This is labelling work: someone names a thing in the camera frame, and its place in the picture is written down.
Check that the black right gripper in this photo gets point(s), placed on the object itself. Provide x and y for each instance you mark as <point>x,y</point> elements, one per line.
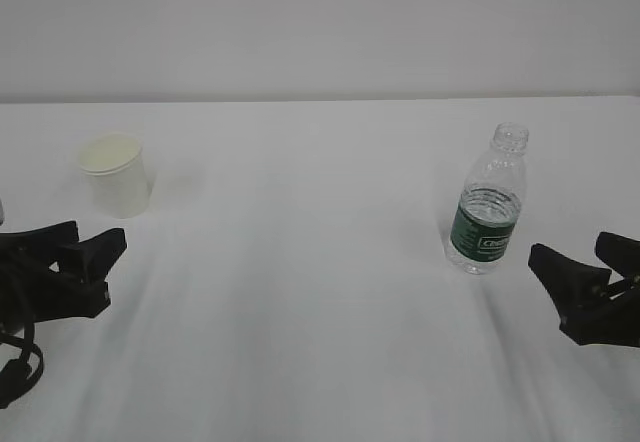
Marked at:
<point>591,311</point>

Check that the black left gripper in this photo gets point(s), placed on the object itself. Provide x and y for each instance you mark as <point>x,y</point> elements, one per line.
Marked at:
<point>36,286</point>

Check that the white paper cup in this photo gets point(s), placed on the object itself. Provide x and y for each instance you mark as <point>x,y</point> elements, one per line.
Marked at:
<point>113,166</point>

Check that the clear green-label water bottle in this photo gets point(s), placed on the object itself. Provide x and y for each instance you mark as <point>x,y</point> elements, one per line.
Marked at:
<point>490,202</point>

